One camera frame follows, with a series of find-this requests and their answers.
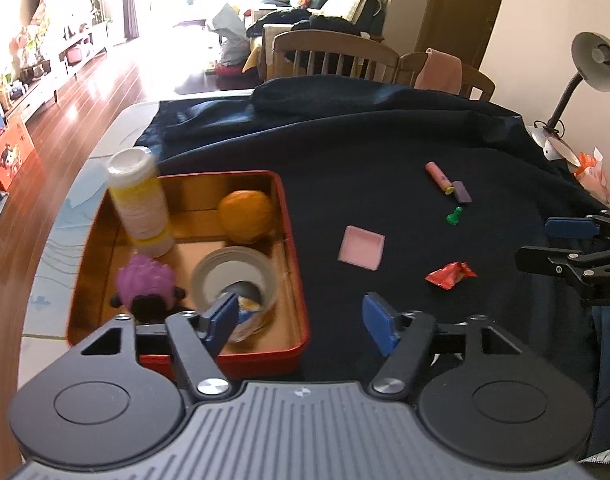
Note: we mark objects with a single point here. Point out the white bottle yellow label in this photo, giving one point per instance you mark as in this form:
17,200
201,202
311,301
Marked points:
140,205

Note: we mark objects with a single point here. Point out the grey tape roll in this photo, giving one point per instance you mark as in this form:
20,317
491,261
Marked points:
235,253

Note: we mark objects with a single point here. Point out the orange fruit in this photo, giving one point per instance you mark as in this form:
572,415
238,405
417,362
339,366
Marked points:
246,216

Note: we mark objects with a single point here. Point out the grey curtain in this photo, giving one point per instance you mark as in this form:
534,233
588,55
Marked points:
130,0

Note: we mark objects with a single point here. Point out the pink cloth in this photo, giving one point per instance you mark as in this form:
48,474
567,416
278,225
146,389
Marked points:
437,71

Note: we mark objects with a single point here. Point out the red candy wrapper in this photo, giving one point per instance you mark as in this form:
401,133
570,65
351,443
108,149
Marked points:
450,275

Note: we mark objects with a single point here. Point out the grey desk lamp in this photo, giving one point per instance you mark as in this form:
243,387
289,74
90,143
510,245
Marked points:
597,60

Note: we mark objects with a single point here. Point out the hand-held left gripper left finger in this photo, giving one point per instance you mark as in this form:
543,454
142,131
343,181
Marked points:
225,317

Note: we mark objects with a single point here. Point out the dark blue cloth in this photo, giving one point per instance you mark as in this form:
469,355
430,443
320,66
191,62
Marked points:
385,135

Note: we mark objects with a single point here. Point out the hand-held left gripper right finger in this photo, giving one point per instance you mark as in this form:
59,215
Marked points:
380,322

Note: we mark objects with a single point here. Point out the pink square pad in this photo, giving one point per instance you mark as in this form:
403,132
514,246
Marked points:
361,247

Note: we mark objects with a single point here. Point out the white sofa blanket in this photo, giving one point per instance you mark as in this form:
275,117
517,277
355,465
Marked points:
360,6

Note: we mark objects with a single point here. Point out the red gift box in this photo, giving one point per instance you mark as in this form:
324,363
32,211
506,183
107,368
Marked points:
10,155

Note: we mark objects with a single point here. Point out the black jacket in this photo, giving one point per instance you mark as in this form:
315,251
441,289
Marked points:
325,24

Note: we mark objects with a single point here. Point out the wooden slatted chair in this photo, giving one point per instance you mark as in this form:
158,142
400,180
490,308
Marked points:
335,42

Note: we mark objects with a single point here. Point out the green pawn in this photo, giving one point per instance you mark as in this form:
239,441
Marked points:
454,216

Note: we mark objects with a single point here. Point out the brown door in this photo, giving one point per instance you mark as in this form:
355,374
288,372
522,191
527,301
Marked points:
460,5

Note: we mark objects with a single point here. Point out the grey plastic bag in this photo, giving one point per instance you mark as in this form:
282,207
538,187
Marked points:
230,35

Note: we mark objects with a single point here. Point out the purple block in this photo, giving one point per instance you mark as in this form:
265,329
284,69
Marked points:
462,192

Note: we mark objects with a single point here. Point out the orange snack packet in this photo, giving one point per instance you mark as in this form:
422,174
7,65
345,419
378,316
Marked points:
592,175

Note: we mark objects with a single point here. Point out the red tin box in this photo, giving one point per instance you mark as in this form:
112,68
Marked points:
195,247

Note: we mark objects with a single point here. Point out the wooden tv stand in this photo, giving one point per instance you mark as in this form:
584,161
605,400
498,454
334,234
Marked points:
50,75

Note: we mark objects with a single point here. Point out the purple spiky toy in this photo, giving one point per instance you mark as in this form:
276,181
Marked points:
145,280

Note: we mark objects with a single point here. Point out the pink cylinder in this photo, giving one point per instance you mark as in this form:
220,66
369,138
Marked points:
439,176

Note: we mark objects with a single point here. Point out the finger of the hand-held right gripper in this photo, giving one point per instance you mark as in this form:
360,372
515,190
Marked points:
570,227
550,260

